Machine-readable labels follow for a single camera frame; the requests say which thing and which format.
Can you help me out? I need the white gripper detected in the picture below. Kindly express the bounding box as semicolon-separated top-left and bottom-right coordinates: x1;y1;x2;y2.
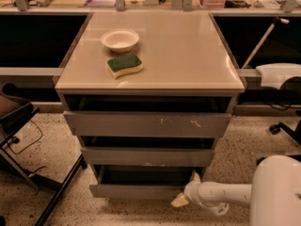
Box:
171;171;202;208

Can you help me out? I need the grey drawer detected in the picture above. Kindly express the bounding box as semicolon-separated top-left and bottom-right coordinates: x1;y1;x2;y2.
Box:
89;166;203;200
63;111;231;137
81;147;214;167

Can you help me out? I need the grey top drawer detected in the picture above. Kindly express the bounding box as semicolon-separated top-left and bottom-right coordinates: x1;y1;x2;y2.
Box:
63;111;231;137

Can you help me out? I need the black chair on left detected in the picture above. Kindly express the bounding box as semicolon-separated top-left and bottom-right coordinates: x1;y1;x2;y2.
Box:
0;82;88;226

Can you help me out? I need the grey drawer cabinet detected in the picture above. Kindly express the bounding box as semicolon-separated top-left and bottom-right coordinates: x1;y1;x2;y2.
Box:
54;10;246;186

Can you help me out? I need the black floor cable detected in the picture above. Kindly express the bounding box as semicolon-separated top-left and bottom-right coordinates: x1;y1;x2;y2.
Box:
8;119;44;155

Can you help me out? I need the green yellow sponge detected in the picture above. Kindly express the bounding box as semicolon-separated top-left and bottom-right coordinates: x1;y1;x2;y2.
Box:
107;54;143;79

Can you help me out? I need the grey middle drawer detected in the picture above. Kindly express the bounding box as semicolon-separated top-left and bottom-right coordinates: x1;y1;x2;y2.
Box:
81;147;214;167

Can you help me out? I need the white chair armrest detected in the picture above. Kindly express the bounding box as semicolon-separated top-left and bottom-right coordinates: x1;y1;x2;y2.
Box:
256;63;301;89

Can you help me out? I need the grey bottom drawer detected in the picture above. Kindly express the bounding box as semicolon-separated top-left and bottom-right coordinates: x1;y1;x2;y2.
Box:
89;166;203;200

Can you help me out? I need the white stick with black tip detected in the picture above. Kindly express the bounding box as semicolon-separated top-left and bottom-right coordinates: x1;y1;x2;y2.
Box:
241;17;290;69

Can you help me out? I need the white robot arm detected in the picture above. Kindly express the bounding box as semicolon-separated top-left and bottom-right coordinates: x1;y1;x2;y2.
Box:
171;155;301;226

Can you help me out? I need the black office chair base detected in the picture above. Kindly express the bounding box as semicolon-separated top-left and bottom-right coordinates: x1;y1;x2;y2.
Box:
256;110;301;167

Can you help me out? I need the white bowl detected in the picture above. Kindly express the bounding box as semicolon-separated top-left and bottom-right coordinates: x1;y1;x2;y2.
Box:
101;29;139;54

